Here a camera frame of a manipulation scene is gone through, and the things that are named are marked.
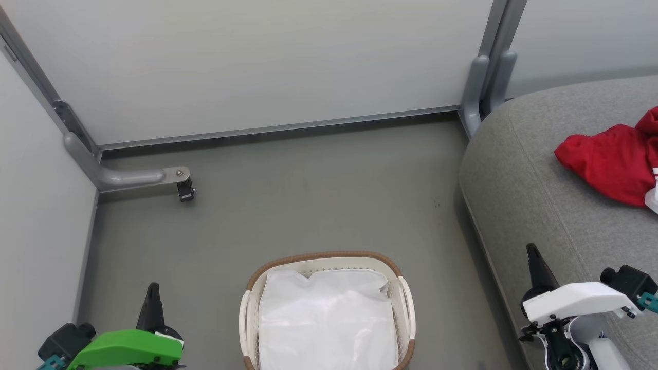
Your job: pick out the black caster wheel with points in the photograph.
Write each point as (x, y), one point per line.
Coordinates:
(185, 191)

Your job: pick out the grey fabric sofa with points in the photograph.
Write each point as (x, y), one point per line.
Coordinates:
(540, 205)

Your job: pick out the grey partition foot with caster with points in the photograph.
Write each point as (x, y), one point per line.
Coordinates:
(128, 177)

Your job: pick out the white laundry basket brown rim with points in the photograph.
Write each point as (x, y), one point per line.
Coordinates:
(404, 308)

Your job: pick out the white cloth basket liner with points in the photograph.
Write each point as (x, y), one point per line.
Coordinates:
(329, 324)

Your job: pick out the red sports jersey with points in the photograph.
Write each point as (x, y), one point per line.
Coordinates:
(611, 164)

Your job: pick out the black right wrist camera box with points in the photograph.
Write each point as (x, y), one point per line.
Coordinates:
(629, 282)

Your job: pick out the grey partition base rail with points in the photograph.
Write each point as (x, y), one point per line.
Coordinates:
(282, 127)

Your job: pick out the grey partition upright foot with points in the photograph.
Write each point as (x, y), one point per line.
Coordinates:
(473, 92)
(503, 77)

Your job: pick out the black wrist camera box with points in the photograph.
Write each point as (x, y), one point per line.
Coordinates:
(64, 339)
(629, 282)

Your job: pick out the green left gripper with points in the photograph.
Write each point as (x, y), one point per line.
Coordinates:
(123, 349)

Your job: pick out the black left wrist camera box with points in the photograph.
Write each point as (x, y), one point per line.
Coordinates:
(64, 339)

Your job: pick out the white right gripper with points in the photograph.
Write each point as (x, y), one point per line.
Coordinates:
(576, 300)

